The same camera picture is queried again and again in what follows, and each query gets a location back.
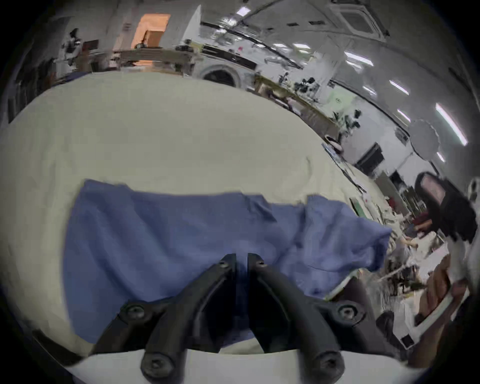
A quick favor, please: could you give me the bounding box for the round white reflector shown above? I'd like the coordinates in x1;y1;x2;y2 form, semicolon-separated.
408;119;440;160

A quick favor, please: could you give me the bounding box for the bed with beige sheet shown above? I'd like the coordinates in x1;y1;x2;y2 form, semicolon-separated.
0;70;395;369

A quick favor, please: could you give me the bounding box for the person's right hand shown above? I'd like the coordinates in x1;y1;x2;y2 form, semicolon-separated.
421;256;468;328

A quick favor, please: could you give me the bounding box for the white washing machine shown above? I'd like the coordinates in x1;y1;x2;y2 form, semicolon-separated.
193;56;260;88

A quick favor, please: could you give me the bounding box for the wooden table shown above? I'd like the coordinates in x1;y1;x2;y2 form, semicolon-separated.
112;47;196;74

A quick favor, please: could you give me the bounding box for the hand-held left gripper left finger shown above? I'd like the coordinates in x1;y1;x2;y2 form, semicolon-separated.
92;253;238;382

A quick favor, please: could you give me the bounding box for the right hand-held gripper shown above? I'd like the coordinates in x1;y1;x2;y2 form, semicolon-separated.
414;172;480;286

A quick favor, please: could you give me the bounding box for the blue shirt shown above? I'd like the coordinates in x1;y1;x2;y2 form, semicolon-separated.
63;179;393;348

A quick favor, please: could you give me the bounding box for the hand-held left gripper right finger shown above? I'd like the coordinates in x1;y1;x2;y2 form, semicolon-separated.
247;253;395;382

